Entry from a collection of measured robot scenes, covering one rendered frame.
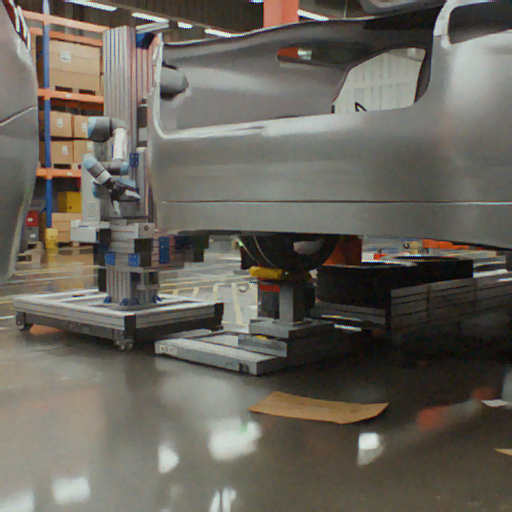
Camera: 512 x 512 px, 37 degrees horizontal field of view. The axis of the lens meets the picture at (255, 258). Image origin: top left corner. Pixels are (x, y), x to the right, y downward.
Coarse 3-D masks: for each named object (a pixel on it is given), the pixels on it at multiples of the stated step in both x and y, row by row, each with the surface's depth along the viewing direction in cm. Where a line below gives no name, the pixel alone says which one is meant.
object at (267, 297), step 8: (304, 288) 463; (264, 296) 477; (272, 296) 473; (304, 296) 461; (312, 296) 466; (264, 304) 478; (272, 304) 473; (304, 304) 462; (312, 304) 467; (304, 312) 470
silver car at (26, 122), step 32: (0, 0) 126; (0, 32) 125; (0, 64) 125; (32, 64) 142; (0, 96) 125; (32, 96) 141; (0, 128) 125; (32, 128) 141; (0, 160) 126; (32, 160) 142; (0, 192) 127; (32, 192) 146; (0, 224) 130; (0, 256) 132
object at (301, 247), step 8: (288, 240) 438; (320, 240) 437; (328, 240) 434; (288, 248) 410; (296, 248) 441; (304, 248) 438; (312, 248) 434; (320, 248) 431; (304, 256) 420; (312, 256) 425
